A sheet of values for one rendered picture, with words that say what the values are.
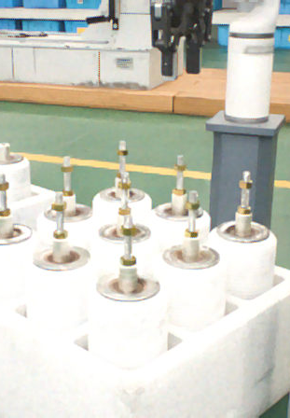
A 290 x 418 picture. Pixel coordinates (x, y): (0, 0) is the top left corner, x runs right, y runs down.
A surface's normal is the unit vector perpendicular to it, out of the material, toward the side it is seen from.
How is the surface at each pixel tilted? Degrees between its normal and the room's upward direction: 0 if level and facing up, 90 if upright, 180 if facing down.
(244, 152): 90
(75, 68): 90
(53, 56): 90
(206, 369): 90
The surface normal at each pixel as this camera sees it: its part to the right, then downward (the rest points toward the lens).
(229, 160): -0.36, 0.33
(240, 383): 0.72, 0.24
